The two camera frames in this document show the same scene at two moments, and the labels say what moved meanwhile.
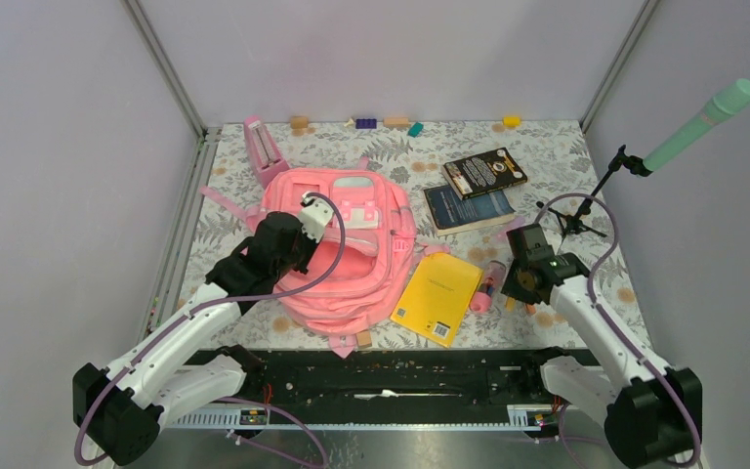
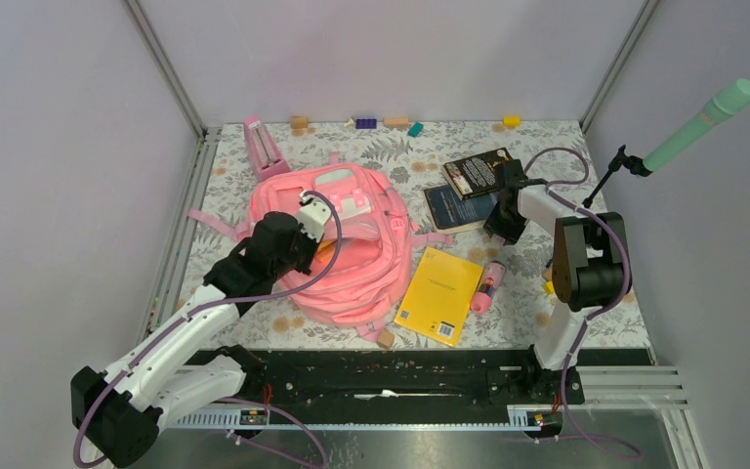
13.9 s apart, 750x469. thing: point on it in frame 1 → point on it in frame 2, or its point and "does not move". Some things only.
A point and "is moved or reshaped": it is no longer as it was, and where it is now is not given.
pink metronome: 265,155 does not move
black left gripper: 312,247 does not move
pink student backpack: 360,266 is moved or reshaped
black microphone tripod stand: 574,224 does not move
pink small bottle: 483,298 does not move
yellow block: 513,121 does not move
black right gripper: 510,287 → 493,226
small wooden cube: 363,340 → 385,339
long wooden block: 395,121 does not move
